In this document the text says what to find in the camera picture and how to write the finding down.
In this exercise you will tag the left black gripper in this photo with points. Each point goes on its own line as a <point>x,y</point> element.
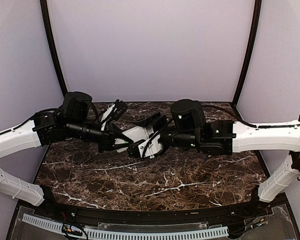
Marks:
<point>110,133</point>

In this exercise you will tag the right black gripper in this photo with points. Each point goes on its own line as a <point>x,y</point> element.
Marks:
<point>155,120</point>

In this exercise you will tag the white remote control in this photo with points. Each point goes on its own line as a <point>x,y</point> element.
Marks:
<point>138,133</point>

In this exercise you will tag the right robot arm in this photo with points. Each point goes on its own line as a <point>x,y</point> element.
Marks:
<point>221,137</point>

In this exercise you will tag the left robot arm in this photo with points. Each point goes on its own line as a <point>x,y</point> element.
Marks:
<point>76,118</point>

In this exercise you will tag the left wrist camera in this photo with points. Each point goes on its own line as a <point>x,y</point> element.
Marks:
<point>113,113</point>

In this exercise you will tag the black front rail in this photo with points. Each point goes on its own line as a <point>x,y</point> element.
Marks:
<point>232,214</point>

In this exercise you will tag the white slotted cable duct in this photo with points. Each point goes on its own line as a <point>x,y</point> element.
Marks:
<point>109,231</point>

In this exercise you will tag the left black frame post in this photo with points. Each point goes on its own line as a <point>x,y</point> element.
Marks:
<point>52,46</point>

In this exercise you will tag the black frame post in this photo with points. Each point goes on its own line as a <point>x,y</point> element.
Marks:
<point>52,46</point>
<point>249,52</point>

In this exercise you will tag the right black frame post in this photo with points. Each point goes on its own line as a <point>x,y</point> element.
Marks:
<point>249,52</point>

